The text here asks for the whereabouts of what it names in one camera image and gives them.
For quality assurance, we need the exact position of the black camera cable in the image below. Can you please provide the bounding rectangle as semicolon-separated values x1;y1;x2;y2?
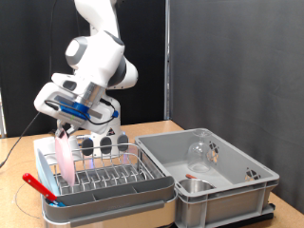
0;0;118;169

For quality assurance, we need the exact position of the clear wine glass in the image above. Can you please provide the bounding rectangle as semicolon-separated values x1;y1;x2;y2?
186;128;213;174

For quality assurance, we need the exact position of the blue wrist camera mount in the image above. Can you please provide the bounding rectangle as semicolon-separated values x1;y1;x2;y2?
56;100;120;127

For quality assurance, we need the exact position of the black platform under crate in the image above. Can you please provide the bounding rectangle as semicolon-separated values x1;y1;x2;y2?
177;211;276;228

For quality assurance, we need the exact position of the white mug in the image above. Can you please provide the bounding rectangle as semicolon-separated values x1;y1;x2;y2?
67;135;84;163

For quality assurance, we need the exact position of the metal cup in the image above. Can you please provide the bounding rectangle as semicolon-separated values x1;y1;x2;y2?
179;179;217;194

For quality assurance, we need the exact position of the white box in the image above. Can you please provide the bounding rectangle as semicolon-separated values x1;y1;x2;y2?
32;136;58;160

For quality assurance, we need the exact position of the metal frame post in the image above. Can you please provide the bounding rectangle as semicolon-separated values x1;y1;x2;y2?
0;88;7;139

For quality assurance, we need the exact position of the blue utensil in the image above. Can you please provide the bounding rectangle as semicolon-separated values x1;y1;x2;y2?
47;199;67;209

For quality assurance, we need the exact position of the vertical metal pole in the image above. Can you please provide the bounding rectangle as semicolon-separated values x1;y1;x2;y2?
163;0;172;122

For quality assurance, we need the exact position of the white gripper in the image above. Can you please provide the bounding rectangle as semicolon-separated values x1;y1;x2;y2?
33;81;121;140

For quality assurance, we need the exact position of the red handled utensil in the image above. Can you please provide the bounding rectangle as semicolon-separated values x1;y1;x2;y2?
22;172;60;203

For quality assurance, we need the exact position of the dish drying rack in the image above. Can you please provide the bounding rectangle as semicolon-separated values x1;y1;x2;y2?
40;158;179;228

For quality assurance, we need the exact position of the metal wire dish rack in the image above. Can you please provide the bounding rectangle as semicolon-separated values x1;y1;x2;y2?
42;142;165;196

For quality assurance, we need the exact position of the grey plastic crate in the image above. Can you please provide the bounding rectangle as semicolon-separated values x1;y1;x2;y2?
134;127;280;228

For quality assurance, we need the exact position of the pink plate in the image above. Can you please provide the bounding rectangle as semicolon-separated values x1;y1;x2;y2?
54;130;77;188

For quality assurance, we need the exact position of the grey cutlery holder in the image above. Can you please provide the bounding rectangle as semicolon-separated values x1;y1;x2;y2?
42;176;176;217

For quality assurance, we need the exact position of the light blue plate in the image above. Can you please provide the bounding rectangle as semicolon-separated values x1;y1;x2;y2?
35;148;61;198

